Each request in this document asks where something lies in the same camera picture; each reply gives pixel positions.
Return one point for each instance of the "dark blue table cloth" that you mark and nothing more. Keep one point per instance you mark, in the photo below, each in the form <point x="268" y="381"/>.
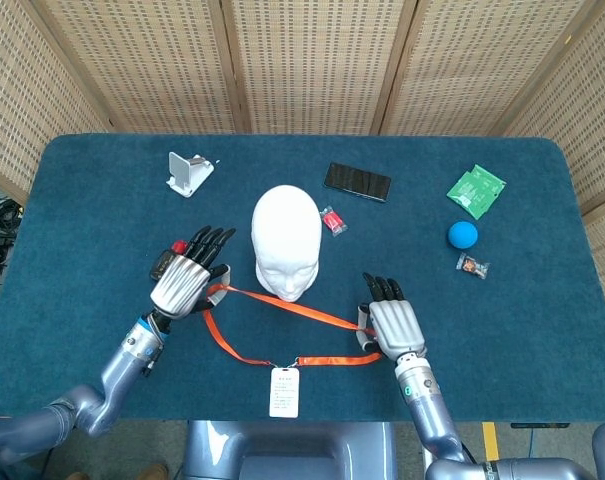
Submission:
<point x="507" y="350"/>

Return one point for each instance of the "small brown snack wrapper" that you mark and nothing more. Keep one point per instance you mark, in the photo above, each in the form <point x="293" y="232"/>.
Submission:
<point x="473" y="266"/>

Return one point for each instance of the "blue ball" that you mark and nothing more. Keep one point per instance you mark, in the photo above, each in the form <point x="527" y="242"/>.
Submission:
<point x="463" y="235"/>

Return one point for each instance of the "red candy in clear wrapper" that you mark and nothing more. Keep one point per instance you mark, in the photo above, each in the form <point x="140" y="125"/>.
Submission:
<point x="332" y="219"/>

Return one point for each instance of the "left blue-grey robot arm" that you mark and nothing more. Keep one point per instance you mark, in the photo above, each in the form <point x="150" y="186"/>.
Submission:
<point x="122" y="370"/>

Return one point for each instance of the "black red small device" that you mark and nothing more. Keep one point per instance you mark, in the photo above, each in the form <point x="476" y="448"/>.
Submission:
<point x="161" y="265"/>

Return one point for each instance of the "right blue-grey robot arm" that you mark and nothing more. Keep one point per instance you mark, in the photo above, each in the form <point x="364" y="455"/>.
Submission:
<point x="432" y="415"/>

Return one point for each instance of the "black smartphone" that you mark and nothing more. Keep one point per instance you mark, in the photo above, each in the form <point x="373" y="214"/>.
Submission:
<point x="357" y="182"/>

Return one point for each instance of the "blue-grey robot torso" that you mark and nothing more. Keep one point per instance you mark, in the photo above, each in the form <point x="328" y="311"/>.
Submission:
<point x="292" y="450"/>

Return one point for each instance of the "white folding phone stand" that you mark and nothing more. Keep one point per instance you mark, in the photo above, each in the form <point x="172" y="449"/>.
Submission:
<point x="194" y="175"/>

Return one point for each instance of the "white badge card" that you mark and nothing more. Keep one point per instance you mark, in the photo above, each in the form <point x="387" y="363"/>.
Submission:
<point x="284" y="395"/>

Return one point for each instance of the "green foil packet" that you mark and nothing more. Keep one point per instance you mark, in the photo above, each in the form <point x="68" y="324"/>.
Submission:
<point x="474" y="192"/>

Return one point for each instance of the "woven bamboo folding screen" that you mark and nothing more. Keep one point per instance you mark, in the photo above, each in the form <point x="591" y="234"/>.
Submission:
<point x="307" y="65"/>

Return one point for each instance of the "brown shoe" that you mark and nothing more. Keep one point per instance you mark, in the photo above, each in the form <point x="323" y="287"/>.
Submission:
<point x="153" y="471"/>

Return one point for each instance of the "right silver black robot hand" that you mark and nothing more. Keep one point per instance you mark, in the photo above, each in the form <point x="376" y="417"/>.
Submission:
<point x="397" y="325"/>

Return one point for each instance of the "white mannequin head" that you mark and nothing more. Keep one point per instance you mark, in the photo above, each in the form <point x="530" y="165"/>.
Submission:
<point x="286" y="225"/>

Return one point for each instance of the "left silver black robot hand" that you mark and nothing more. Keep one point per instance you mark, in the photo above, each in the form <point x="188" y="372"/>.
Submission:
<point x="179" y="285"/>

